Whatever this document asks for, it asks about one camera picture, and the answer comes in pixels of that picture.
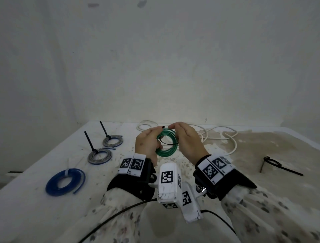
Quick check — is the person's right hand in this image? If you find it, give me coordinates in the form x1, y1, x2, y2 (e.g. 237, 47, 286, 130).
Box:
168, 122, 210, 166

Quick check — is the black right camera lead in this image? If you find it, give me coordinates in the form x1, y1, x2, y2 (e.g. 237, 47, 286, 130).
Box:
201, 210, 237, 235

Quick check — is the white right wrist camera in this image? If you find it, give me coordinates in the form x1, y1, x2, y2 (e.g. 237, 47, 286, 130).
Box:
179, 183, 203, 223

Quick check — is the black camera lead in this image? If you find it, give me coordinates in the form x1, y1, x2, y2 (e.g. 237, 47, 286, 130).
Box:
201, 210, 237, 235
79, 199, 158, 243

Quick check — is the black left wristband with markers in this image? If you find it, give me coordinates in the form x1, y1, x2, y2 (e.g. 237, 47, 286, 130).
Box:
107, 153, 157, 202

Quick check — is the black left camera lead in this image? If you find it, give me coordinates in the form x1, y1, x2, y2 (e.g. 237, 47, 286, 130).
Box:
79, 199, 158, 243

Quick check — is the bundle of black cable ties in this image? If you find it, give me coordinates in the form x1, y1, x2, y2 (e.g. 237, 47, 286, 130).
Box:
260, 156, 304, 177

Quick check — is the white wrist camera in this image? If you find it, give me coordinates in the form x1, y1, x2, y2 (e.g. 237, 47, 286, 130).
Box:
179, 183, 203, 223
157, 163, 184, 209

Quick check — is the person's right forearm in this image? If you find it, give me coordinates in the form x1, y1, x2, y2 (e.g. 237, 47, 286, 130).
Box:
221, 186, 320, 243

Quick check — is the person's left hand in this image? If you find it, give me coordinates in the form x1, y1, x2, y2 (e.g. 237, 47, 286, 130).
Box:
135, 126, 163, 167

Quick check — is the green wire coil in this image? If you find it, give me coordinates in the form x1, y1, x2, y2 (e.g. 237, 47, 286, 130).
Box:
155, 129, 178, 157

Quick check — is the black right wristband with markers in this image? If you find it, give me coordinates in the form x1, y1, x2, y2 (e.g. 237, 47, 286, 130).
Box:
193, 155, 257, 201

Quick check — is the clear blue-striped cable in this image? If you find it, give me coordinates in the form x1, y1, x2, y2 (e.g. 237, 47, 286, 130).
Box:
87, 148, 116, 165
102, 135, 123, 148

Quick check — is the person's left forearm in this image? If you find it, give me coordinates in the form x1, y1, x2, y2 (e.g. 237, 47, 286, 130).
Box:
55, 188, 150, 243

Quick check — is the blue wire coil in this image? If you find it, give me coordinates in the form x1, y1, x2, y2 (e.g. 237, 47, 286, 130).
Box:
45, 168, 86, 197

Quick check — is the black wristband with markers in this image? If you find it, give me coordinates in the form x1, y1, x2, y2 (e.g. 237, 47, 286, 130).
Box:
193, 155, 257, 201
107, 153, 157, 202

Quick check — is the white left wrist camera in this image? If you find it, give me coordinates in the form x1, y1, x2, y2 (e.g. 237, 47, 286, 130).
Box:
157, 163, 184, 209

